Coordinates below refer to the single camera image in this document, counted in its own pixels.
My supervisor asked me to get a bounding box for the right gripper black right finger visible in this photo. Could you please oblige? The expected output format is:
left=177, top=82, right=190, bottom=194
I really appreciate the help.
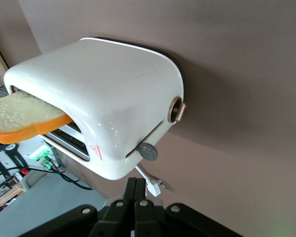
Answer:
left=134, top=178, right=243, bottom=237

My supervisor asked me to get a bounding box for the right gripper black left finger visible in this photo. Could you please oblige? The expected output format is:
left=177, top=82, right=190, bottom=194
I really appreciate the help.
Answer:
left=22, top=177, right=138, bottom=237

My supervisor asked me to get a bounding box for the white two-slot toaster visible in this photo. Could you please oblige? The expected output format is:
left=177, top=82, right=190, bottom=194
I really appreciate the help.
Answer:
left=3, top=37, right=188, bottom=180

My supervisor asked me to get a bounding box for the wooden block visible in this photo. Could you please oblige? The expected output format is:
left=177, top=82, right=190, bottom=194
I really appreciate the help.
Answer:
left=0, top=184, right=25, bottom=208

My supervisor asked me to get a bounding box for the toast slice with orange crust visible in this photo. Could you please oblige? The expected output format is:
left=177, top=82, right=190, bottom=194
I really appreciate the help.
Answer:
left=0, top=91, right=74, bottom=144

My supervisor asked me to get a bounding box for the white toaster cable with plug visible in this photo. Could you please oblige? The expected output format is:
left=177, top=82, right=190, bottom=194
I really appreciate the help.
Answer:
left=134, top=165, right=167, bottom=198

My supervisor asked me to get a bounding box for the black cable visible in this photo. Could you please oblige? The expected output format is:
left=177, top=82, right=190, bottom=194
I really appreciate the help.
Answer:
left=40, top=158, right=93, bottom=191

